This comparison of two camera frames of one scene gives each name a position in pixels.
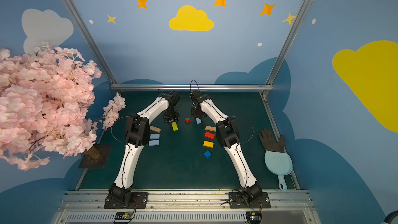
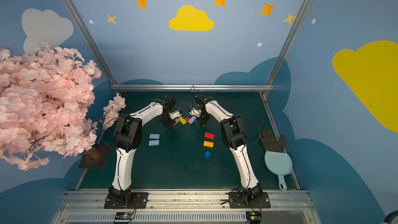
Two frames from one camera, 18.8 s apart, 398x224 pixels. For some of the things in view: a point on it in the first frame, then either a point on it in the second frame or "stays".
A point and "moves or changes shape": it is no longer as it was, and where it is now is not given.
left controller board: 123,216 stays
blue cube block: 207,154 stays
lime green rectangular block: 174,126 -> 182,121
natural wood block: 155,129 moves or changes shape
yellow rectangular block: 209,144 stays
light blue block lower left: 154,142 stays
